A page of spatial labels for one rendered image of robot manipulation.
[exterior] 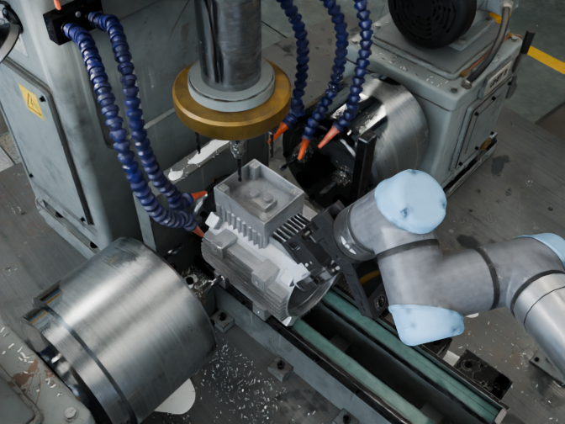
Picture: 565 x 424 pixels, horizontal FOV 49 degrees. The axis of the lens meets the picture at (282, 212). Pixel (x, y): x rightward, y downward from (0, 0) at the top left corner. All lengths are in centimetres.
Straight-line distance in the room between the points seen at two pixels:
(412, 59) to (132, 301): 77
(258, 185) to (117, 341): 38
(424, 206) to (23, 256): 101
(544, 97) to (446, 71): 212
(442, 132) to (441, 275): 65
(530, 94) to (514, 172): 173
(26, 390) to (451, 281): 55
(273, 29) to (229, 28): 278
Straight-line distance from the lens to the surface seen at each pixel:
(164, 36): 110
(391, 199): 70
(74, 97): 102
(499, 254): 75
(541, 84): 351
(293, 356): 119
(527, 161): 175
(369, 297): 88
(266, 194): 106
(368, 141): 100
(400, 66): 133
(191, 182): 110
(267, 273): 103
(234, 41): 86
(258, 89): 91
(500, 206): 160
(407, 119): 124
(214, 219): 109
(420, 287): 70
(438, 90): 129
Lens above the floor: 191
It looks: 48 degrees down
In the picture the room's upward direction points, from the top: 2 degrees clockwise
